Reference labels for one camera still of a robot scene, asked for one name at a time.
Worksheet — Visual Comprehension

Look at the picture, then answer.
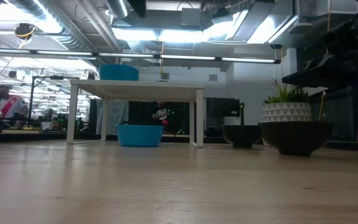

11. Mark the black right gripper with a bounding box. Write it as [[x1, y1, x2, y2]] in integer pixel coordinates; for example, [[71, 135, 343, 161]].
[[281, 18, 358, 91]]

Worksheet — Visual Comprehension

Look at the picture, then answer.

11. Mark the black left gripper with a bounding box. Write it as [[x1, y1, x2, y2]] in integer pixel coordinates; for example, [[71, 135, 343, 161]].
[[127, 0, 147, 18]]

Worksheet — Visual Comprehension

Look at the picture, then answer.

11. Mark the black floral patterned mini bowl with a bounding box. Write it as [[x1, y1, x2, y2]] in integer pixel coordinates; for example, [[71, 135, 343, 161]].
[[220, 124, 264, 149], [257, 121, 335, 157]]

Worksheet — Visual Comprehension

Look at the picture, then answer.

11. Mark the potted plant in triangle-patterned pot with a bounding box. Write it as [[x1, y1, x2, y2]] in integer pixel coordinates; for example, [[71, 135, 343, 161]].
[[261, 77, 312, 123]]

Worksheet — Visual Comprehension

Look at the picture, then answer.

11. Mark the long linear ceiling light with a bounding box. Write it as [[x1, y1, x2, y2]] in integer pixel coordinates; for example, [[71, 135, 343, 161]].
[[0, 47, 282, 65]]

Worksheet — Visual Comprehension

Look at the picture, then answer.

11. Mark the grey ceiling junction box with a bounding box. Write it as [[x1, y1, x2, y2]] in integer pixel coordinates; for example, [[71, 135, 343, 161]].
[[180, 7, 202, 27]]

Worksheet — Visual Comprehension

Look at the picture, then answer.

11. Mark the white perforated metal shelf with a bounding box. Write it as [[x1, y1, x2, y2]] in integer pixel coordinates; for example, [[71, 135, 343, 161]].
[[66, 79, 205, 148]]

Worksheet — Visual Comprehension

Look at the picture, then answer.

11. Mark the black monitor screen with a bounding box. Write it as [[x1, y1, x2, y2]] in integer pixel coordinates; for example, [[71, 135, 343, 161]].
[[206, 97, 241, 125]]

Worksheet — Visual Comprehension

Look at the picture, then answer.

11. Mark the person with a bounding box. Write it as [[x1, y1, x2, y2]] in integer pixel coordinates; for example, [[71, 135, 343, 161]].
[[0, 84, 30, 128], [152, 101, 171, 134]]

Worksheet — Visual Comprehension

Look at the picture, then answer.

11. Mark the grey hanging sheet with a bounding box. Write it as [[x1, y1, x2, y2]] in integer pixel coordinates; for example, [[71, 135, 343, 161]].
[[95, 99, 130, 136]]

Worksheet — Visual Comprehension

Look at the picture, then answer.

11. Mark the dark distant desk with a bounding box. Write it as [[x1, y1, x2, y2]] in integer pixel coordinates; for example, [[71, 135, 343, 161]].
[[0, 128, 68, 144]]

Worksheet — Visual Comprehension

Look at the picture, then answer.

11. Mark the silver spiral ventilation duct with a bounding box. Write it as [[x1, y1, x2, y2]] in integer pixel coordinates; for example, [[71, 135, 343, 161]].
[[4, 0, 105, 54], [106, 0, 131, 19]]

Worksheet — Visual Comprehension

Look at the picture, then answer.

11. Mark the black yellow cable reel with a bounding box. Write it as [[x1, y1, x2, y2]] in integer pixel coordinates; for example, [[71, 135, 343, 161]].
[[13, 22, 37, 50]]

